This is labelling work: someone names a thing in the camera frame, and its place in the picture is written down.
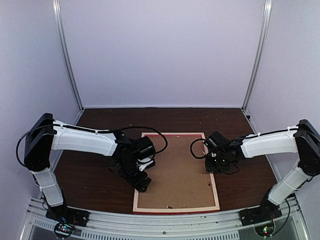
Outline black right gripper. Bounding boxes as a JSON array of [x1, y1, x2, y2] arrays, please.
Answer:
[[205, 152, 231, 173]]

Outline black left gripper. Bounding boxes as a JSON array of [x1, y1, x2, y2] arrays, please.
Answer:
[[118, 158, 152, 193]]

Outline red wooden picture frame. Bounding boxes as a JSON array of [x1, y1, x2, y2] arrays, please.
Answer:
[[131, 131, 221, 214]]

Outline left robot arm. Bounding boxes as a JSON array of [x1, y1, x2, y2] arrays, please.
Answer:
[[21, 113, 156, 222]]

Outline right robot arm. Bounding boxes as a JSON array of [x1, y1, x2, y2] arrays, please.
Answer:
[[203, 119, 320, 221]]

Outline right circuit board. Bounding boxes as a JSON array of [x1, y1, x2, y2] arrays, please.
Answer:
[[254, 223, 275, 238]]

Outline circuit board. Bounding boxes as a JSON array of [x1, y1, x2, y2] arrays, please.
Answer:
[[254, 223, 275, 238], [53, 223, 75, 239]]

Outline left circuit board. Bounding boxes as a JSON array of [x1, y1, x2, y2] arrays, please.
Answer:
[[53, 223, 75, 239]]

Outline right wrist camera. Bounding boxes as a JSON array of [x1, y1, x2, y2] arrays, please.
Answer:
[[204, 131, 229, 152]]

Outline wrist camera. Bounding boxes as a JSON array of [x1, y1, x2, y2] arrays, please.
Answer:
[[204, 131, 229, 152], [135, 136, 156, 160]]

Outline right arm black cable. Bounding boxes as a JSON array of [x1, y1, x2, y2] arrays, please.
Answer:
[[189, 138, 208, 160]]

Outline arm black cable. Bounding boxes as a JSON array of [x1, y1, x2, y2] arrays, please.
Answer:
[[16, 126, 168, 168], [189, 138, 208, 160]]

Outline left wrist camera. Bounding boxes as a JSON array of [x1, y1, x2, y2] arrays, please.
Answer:
[[135, 136, 156, 160]]

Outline aluminium front rail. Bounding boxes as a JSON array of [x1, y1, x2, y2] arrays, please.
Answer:
[[17, 197, 311, 240]]

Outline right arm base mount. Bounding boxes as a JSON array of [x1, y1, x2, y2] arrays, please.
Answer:
[[239, 199, 282, 226]]

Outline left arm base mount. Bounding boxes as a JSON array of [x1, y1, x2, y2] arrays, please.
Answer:
[[45, 203, 90, 227]]

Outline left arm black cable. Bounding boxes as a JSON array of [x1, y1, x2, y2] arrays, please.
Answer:
[[16, 126, 168, 168]]

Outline right aluminium corner post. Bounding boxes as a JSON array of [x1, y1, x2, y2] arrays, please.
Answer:
[[241, 0, 273, 112]]

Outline aluminium corner post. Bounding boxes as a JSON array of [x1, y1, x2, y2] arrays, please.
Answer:
[[241, 0, 273, 112], [52, 0, 84, 112]]

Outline left aluminium corner post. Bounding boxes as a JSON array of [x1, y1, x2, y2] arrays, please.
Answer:
[[52, 0, 84, 112]]

